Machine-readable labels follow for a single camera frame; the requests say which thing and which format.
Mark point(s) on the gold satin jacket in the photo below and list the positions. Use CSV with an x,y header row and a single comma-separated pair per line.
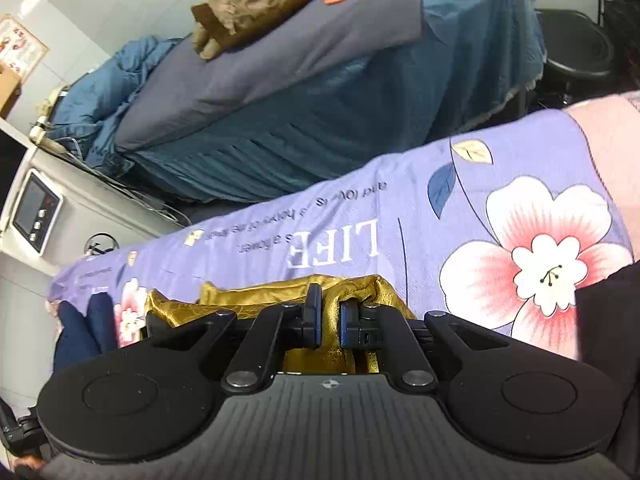
x,y
250,295

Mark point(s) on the bed with grey sheet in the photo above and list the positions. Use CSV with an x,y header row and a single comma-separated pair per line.
x,y
300,110

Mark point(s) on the pink blanket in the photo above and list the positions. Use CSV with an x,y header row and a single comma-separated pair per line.
x,y
615,150

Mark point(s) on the purple floral bed sheet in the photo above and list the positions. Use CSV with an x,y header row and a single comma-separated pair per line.
x,y
400,200

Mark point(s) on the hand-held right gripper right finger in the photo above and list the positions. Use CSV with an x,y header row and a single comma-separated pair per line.
x,y
346,325

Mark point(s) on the white machine with screen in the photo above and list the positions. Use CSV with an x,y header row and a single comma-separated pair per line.
x,y
100,200

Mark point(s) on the wall poster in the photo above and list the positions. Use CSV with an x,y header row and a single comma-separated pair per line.
x,y
20,45

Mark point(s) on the navy blue garment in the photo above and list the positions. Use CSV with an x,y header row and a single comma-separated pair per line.
x,y
80,330

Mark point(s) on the olive brown jacket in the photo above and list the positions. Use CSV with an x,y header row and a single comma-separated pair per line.
x,y
260,5

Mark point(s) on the blue quilt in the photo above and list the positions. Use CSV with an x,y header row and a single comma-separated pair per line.
x,y
100,100

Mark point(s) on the cardboard box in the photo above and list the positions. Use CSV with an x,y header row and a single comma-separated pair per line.
x,y
7,90

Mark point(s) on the black round stool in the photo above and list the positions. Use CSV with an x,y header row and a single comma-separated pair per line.
x,y
575,45

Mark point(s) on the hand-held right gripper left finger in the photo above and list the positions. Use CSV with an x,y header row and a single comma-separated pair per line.
x,y
312,322

